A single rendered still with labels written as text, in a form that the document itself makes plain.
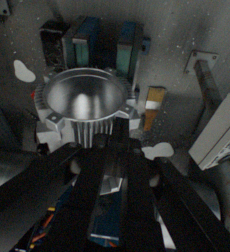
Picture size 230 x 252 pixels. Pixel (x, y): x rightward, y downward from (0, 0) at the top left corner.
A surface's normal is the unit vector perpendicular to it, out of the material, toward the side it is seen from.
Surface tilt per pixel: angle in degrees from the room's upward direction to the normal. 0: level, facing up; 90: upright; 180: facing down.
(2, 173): 81
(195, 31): 0
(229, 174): 89
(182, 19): 0
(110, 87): 32
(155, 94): 2
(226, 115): 61
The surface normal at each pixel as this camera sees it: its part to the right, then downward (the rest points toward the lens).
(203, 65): 0.07, -0.66
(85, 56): -0.13, 0.74
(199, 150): -0.93, 0.22
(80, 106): 0.36, 0.72
